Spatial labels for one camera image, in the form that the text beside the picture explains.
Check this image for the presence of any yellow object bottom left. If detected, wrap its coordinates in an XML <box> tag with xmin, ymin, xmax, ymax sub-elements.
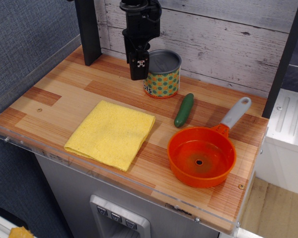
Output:
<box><xmin>8</xmin><ymin>227</ymin><xmax>35</xmax><ymax>238</ymax></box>

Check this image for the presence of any green toy cucumber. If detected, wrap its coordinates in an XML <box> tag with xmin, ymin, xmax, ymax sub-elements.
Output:
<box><xmin>174</xmin><ymin>93</ymin><xmax>194</xmax><ymax>128</ymax></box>

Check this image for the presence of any black shelf post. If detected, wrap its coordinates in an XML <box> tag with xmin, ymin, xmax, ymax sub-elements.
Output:
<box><xmin>262</xmin><ymin>9</ymin><xmax>298</xmax><ymax>119</ymax></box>
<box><xmin>74</xmin><ymin>0</ymin><xmax>102</xmax><ymax>66</ymax></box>

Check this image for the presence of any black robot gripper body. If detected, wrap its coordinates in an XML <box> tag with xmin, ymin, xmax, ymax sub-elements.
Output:
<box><xmin>122</xmin><ymin>8</ymin><xmax>161</xmax><ymax>51</ymax></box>

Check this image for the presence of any white toy sink unit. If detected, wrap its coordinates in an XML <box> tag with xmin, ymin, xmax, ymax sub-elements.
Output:
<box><xmin>254</xmin><ymin>89</ymin><xmax>298</xmax><ymax>193</ymax></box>

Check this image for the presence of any black right shelf post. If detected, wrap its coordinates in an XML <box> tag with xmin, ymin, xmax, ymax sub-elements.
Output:
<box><xmin>262</xmin><ymin>9</ymin><xmax>298</xmax><ymax>119</ymax></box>

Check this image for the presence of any silver water dispenser panel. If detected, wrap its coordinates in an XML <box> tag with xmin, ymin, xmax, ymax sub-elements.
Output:
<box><xmin>89</xmin><ymin>195</ymin><xmax>151</xmax><ymax>238</ymax></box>

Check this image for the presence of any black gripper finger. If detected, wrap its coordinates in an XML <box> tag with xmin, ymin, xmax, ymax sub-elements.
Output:
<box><xmin>128</xmin><ymin>49</ymin><xmax>149</xmax><ymax>80</ymax></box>
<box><xmin>124</xmin><ymin>36</ymin><xmax>132</xmax><ymax>63</ymax></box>

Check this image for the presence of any orange toy pan grey handle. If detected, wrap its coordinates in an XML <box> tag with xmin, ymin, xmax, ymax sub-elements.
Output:
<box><xmin>167</xmin><ymin>97</ymin><xmax>252</xmax><ymax>188</ymax></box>

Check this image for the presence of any yellow folded cloth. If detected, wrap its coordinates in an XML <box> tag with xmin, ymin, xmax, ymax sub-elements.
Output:
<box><xmin>64</xmin><ymin>100</ymin><xmax>155</xmax><ymax>172</ymax></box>

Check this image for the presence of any peas and carrots toy can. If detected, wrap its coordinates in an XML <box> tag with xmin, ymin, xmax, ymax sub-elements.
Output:
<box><xmin>143</xmin><ymin>50</ymin><xmax>182</xmax><ymax>99</ymax></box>

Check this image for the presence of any grey toy fridge cabinet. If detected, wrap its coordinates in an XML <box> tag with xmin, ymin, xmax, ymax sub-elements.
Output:
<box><xmin>37</xmin><ymin>155</ymin><xmax>219</xmax><ymax>238</ymax></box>

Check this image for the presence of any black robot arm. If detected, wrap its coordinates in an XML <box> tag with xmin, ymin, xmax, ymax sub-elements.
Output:
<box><xmin>120</xmin><ymin>0</ymin><xmax>162</xmax><ymax>80</ymax></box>

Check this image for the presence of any black left shelf post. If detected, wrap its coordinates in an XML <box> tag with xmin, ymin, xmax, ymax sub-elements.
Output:
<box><xmin>74</xmin><ymin>0</ymin><xmax>102</xmax><ymax>66</ymax></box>

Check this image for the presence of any clear acrylic table guard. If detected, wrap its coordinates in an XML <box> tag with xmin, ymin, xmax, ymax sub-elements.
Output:
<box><xmin>0</xmin><ymin>38</ymin><xmax>268</xmax><ymax>238</ymax></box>

